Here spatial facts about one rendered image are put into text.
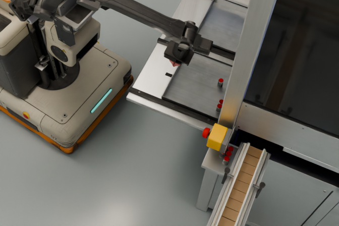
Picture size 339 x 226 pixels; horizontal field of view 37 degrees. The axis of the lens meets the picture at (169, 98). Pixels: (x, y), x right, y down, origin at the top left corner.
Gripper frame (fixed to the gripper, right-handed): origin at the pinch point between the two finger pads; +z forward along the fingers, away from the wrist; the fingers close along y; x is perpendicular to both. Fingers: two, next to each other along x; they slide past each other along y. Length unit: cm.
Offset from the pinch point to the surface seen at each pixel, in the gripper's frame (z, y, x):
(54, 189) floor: 115, -32, -35
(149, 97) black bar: 18.7, -3.9, -7.9
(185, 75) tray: 18.8, 5.5, 9.4
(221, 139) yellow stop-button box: -0.3, 28.0, -20.6
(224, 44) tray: 17.2, 14.9, 32.2
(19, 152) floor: 120, -62, -23
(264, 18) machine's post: -60, 19, -13
